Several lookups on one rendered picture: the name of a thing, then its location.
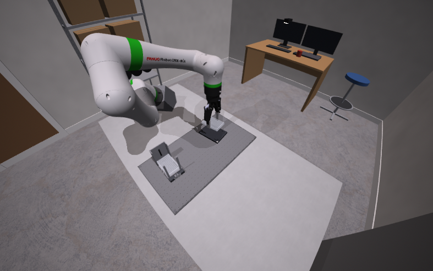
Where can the grey stack rack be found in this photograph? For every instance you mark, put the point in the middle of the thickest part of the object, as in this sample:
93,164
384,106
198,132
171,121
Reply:
159,152

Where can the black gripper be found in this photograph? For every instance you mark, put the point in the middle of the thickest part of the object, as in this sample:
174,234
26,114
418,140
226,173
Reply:
212,102

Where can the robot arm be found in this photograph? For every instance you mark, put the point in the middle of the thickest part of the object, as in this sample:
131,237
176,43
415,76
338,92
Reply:
107,57

